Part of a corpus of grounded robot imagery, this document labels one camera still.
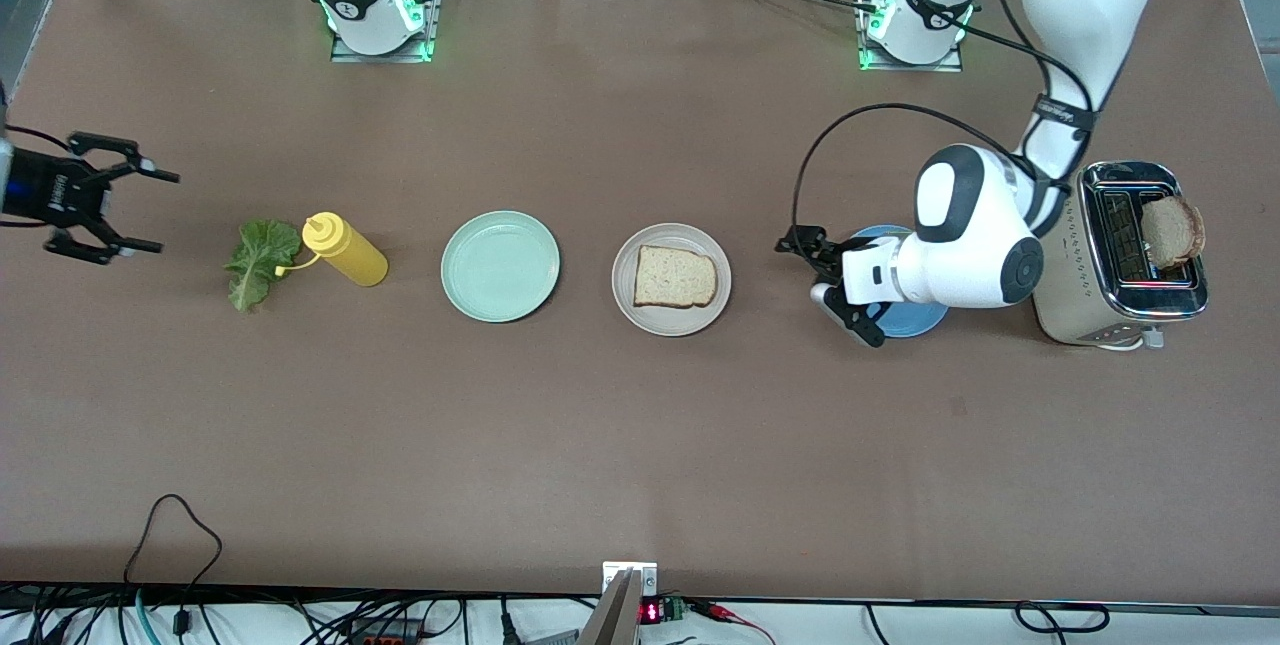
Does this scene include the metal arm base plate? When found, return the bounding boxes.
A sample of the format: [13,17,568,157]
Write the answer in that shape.
[330,0,443,64]
[856,0,967,74]

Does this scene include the pale green plate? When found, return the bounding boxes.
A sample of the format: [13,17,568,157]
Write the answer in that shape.
[441,211,561,324]

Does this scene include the thin black looped cable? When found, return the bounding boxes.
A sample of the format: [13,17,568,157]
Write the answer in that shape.
[122,494,224,616]

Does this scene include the blue plate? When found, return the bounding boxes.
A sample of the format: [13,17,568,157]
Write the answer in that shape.
[850,225,951,339]

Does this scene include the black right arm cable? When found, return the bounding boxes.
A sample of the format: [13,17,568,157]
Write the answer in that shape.
[3,123,73,151]

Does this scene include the green lettuce leaf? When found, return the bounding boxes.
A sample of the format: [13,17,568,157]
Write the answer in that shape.
[224,218,304,314]

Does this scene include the beige plate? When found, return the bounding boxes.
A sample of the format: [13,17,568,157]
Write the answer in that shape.
[611,222,733,338]

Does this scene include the red clip lead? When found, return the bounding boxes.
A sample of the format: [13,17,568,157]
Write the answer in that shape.
[690,600,777,645]

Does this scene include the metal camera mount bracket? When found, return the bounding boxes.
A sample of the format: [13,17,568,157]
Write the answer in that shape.
[580,561,659,645]

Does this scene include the black coiled cable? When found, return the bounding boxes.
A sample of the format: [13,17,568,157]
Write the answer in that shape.
[1015,602,1111,634]

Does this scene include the yellow squeeze bottle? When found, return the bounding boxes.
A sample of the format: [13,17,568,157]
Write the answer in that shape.
[275,212,389,288]

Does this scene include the beige chrome toaster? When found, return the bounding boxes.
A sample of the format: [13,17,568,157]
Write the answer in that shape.
[1030,160,1211,353]

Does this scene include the brown bread slice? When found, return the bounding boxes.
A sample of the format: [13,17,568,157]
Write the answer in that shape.
[1140,195,1207,267]
[633,245,719,309]

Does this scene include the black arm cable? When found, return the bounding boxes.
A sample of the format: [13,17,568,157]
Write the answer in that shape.
[793,0,1098,238]
[3,123,73,151]

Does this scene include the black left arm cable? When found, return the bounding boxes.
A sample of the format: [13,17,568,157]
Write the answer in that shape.
[793,0,1098,238]

